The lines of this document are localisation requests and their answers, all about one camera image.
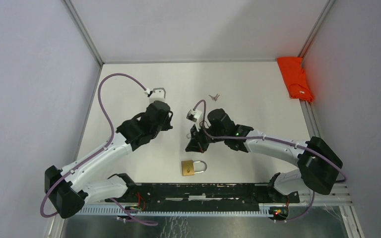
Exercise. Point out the left aluminium frame rail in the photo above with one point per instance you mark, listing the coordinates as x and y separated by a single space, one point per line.
83 31

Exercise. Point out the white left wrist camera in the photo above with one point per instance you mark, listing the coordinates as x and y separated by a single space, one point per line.
156 94

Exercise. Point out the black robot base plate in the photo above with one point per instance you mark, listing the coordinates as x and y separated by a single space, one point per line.
204 197

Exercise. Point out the orange folded cloth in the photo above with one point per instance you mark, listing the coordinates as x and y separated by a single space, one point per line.
295 78

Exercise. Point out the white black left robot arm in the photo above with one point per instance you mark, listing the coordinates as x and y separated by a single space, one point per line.
70 187

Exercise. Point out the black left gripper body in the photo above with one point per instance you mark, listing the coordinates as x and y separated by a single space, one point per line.
166 125

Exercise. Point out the aluminium corner frame rail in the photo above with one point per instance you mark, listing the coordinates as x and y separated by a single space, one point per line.
317 27

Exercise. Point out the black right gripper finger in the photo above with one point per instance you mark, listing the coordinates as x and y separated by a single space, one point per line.
204 144
193 145

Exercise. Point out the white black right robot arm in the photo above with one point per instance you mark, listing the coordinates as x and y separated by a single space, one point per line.
317 165

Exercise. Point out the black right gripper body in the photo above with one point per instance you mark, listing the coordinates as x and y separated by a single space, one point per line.
202 136

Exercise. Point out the silver key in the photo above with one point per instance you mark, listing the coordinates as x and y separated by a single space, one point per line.
215 97

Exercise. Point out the large brass padlock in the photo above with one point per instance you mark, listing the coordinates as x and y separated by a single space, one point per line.
191 167

